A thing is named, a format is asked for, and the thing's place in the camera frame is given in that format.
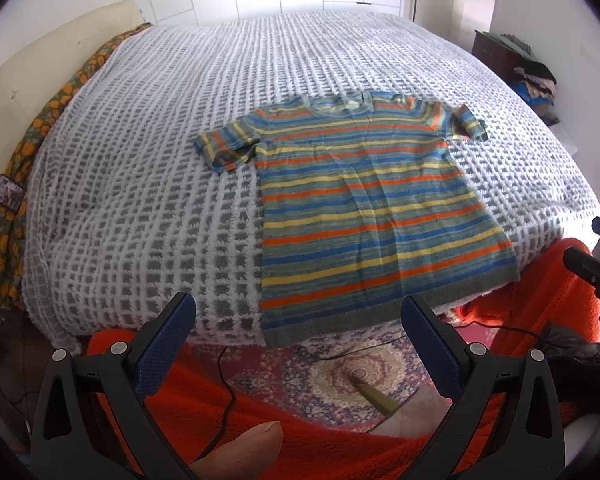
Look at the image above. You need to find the striped knit t-shirt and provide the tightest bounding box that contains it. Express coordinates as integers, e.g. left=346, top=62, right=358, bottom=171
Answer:
left=195, top=91, right=519, bottom=348

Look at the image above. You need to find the pile of clothes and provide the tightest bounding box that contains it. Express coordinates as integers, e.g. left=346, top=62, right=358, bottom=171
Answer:
left=484, top=32, right=558, bottom=122

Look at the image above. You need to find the red blanket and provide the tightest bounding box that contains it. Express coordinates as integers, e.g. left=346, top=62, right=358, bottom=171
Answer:
left=86, top=237, right=600, bottom=480

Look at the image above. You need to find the olive green stick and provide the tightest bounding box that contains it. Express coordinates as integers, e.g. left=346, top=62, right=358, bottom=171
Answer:
left=349, top=375, right=400, bottom=416

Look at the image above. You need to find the person's bare knee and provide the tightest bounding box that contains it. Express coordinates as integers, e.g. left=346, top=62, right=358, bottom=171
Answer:
left=188, top=420, right=284, bottom=479

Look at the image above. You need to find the orange floral bed sheet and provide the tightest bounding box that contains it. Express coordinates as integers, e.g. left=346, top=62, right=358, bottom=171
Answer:
left=0, top=23, right=151, bottom=309

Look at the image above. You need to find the patterned purple rug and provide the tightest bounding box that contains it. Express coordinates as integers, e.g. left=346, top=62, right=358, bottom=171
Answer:
left=189, top=309, right=502, bottom=434

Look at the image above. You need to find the white grey woven bedspread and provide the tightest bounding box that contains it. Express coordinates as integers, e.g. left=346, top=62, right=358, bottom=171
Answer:
left=21, top=11, right=600, bottom=352

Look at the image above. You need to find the dark wooden side cabinet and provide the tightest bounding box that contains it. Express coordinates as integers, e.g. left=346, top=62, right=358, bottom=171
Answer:
left=471, top=30, right=524, bottom=84

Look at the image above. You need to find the black smartphone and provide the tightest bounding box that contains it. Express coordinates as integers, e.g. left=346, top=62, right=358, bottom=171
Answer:
left=0, top=174, right=26, bottom=212

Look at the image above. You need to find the cream padded headboard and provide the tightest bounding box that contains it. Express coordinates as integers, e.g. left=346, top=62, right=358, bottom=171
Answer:
left=0, top=0, right=143, bottom=174

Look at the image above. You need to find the black cable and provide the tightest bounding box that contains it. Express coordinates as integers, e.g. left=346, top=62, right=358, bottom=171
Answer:
left=189, top=343, right=237, bottom=466

